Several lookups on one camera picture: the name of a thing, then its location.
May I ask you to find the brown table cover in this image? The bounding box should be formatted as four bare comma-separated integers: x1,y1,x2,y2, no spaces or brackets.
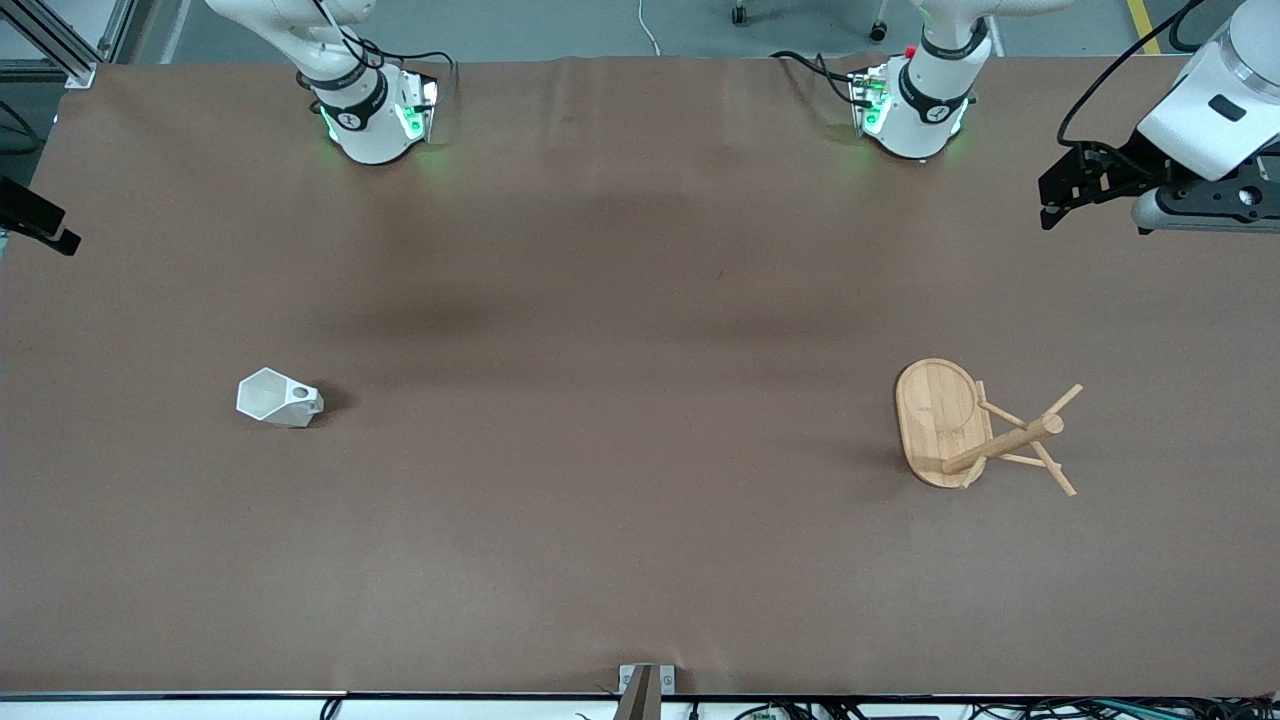
0,55,1280,698

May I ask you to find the yellow floor tape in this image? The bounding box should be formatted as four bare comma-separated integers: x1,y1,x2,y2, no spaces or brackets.
1126,0,1164,57

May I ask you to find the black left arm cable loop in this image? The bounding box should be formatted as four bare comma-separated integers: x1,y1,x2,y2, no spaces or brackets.
1166,8,1217,57

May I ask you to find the white faceted cup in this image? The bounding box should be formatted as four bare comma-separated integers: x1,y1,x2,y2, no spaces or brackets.
236,368,325,429

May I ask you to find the wooden cup rack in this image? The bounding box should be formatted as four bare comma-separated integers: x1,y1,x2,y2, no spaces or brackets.
894,358,1084,499

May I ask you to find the grey metal camera mount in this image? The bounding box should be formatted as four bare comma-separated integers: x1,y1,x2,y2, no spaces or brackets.
615,663,678,720

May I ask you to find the aluminium frame profile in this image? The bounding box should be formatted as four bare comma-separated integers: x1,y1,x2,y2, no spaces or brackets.
0,0,131,89

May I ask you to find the black left arm base cable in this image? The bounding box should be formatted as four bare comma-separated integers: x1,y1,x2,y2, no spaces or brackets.
770,49,863,107

